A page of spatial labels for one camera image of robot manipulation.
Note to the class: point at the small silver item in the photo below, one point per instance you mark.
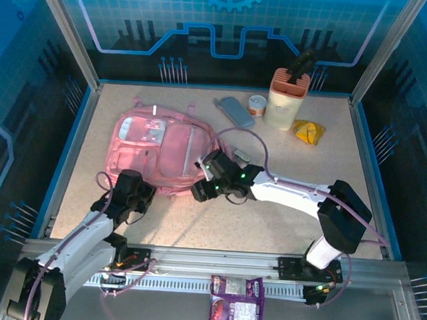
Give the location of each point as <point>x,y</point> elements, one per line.
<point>241,154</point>

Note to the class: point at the grey pencil case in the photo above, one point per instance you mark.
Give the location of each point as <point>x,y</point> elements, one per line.
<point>238,112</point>

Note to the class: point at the pink backpack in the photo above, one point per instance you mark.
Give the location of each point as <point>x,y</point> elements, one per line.
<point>171,146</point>

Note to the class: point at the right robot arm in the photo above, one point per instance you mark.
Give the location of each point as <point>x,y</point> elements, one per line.
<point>291,193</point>

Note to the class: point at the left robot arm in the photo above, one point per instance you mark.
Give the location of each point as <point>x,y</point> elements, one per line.
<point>85,246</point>

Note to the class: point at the small tin can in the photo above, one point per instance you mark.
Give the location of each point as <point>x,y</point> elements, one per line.
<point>257,106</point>

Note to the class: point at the cream and pink knife block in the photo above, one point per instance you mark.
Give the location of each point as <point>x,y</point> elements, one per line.
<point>283,110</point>

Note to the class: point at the yellow snack packet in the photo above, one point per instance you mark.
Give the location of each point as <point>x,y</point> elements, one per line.
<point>309,131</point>

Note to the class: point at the black controller box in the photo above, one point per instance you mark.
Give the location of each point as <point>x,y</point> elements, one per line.
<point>314,296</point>
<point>113,281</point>

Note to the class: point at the purple snack packet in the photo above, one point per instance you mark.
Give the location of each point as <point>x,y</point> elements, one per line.
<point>237,303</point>

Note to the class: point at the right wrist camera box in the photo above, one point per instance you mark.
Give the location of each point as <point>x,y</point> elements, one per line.
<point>205,170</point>

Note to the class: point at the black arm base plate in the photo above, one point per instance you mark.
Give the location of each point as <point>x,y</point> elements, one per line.
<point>286,269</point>
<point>138,260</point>

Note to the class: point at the aluminium front rail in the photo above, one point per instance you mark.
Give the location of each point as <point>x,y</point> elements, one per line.
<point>211,261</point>

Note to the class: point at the aluminium frame post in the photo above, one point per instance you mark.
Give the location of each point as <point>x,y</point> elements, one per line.
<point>391,44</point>
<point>65,24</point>

